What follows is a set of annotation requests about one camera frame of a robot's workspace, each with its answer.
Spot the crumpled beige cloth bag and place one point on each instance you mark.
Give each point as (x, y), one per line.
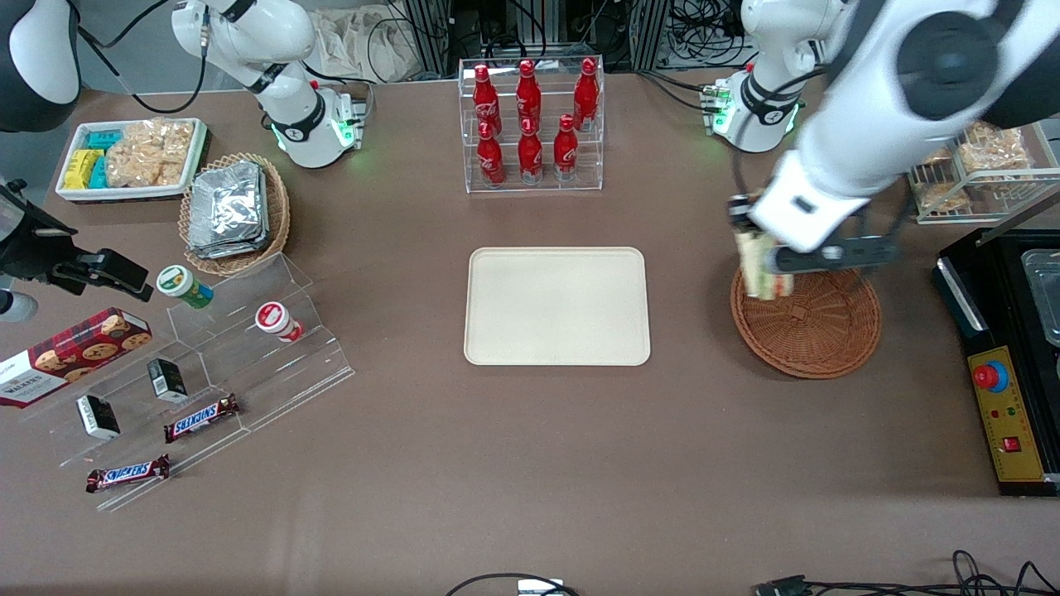
(364, 41)

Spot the yellow snack pack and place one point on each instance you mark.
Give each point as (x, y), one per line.
(79, 168)

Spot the clear acrylic stepped stand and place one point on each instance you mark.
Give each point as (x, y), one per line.
(248, 372)

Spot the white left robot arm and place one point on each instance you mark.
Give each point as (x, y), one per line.
(878, 91)

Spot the green-lidded cup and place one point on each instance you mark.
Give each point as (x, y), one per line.
(182, 284)

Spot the Snickers chocolate bar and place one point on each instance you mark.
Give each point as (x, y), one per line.
(127, 473)
(201, 418)

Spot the red cola bottle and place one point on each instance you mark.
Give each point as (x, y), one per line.
(531, 153)
(586, 95)
(486, 99)
(528, 95)
(490, 157)
(566, 149)

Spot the plastic-wrapped sandwich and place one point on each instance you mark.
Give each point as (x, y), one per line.
(756, 269)

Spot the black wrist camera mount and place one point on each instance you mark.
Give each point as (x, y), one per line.
(853, 251)

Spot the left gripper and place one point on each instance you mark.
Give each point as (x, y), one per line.
(739, 209)

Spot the white rectangular snack bin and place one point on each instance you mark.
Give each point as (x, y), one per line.
(132, 186)

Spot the red tartan cookie box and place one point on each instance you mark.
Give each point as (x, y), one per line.
(70, 356)

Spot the red emergency stop button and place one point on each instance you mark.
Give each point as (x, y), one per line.
(987, 377)

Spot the clear acrylic bottle rack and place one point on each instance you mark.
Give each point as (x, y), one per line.
(534, 186)

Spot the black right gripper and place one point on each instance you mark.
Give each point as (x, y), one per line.
(31, 251)

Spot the small black box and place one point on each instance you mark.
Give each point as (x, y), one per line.
(167, 379)
(98, 416)

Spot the red-lidded cup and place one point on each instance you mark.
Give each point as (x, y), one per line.
(277, 320)

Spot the bag of rice crackers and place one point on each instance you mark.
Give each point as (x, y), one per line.
(149, 153)

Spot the teal snack pack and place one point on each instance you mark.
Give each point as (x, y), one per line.
(103, 139)

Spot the oval wicker basket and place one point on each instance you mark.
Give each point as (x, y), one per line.
(277, 211)

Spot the yellow control panel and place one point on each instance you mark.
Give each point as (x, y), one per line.
(1010, 422)

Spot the round brown wicker basket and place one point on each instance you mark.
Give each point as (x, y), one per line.
(816, 331)

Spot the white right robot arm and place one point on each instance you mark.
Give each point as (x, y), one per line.
(281, 41)

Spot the black countertop appliance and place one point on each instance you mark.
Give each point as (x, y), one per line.
(1006, 298)

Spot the clear appliance lid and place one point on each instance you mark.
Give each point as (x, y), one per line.
(1045, 290)

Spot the cream rectangular tray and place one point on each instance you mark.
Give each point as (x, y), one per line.
(556, 306)

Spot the silver foil packets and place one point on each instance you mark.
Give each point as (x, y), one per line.
(228, 207)

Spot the bagged bread pack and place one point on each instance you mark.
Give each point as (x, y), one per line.
(936, 186)
(994, 149)

